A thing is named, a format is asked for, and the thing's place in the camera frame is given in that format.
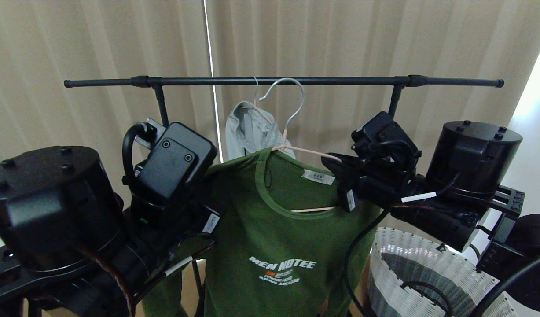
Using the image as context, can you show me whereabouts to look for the pink clothes hanger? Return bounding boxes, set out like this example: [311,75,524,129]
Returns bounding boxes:
[241,77,276,126]
[259,78,344,214]

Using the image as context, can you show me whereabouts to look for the black clothes rack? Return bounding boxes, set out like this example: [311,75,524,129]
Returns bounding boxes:
[63,75,505,317]

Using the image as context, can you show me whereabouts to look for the black cable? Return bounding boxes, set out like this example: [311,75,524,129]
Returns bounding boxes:
[121,123,158,186]
[342,209,540,317]

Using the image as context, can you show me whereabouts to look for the pale grey shorts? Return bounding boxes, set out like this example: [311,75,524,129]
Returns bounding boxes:
[225,101,297,162]

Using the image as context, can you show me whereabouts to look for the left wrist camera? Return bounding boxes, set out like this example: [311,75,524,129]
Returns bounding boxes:
[131,122,219,207]

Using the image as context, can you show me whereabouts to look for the white laundry basket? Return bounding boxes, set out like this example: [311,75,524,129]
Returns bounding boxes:
[368,227,519,317]

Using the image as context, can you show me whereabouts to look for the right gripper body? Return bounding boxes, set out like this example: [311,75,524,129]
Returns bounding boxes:
[335,175,422,214]

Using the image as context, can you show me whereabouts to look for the green garment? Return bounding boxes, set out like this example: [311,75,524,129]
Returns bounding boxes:
[141,147,383,317]

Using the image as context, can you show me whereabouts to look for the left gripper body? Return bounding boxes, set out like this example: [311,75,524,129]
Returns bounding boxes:
[115,180,229,301]

